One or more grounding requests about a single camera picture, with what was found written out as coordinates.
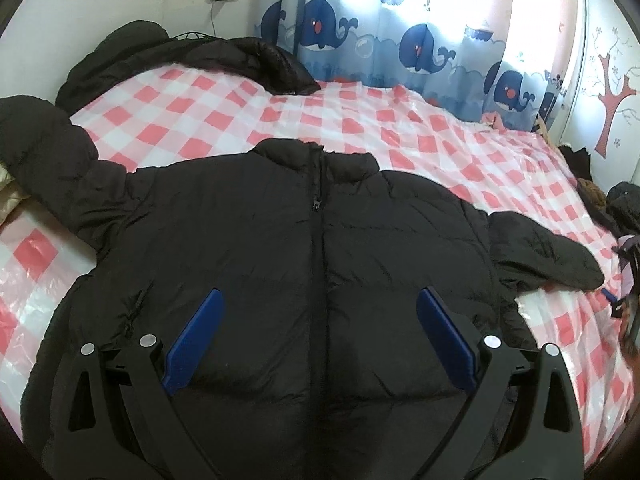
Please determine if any black puffer jacket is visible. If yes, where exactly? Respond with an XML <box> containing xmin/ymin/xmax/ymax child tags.
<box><xmin>1</xmin><ymin>96</ymin><xmax>604</xmax><ymax>479</ymax></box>

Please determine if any dark clothes pile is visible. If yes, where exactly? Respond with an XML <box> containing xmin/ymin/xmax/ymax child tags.
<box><xmin>559</xmin><ymin>145</ymin><xmax>639</xmax><ymax>237</ymax></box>

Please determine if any white wardrobe with tree decal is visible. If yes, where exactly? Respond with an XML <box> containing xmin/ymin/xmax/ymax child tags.
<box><xmin>554</xmin><ymin>0</ymin><xmax>639</xmax><ymax>191</ymax></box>

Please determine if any cream puffer jacket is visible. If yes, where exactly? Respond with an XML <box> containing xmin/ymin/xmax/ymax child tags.
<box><xmin>0</xmin><ymin>165</ymin><xmax>29</xmax><ymax>223</ymax></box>

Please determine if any pink checkered bed cover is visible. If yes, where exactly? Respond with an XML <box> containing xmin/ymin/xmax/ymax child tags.
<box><xmin>0</xmin><ymin>63</ymin><xmax>637</xmax><ymax>466</ymax></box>

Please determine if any whale print curtain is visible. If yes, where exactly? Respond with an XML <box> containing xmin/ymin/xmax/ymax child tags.
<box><xmin>255</xmin><ymin>0</ymin><xmax>579</xmax><ymax>130</ymax></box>

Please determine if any black coat at headboard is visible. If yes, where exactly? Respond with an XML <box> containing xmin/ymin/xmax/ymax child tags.
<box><xmin>55</xmin><ymin>21</ymin><xmax>320</xmax><ymax>115</ymax></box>

